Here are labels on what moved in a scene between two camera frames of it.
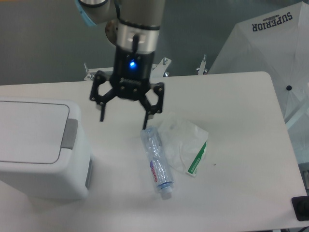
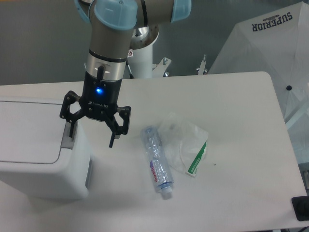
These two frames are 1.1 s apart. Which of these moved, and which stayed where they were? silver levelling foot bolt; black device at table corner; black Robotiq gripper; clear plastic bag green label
Moved: black Robotiq gripper
Stayed: black device at table corner; clear plastic bag green label; silver levelling foot bolt
